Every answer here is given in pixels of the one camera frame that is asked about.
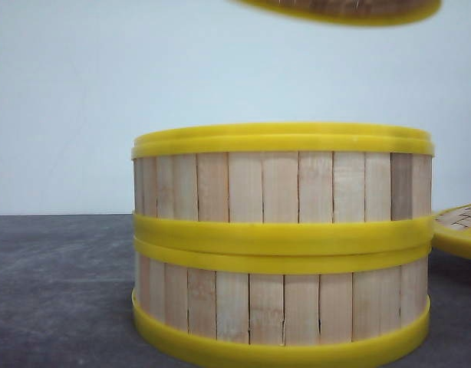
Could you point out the bamboo steamer basket yellow rims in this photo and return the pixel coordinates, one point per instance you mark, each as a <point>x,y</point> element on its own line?
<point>356,13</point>

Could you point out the yellow woven bamboo steamer lid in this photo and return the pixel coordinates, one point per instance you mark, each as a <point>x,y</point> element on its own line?
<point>452,231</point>

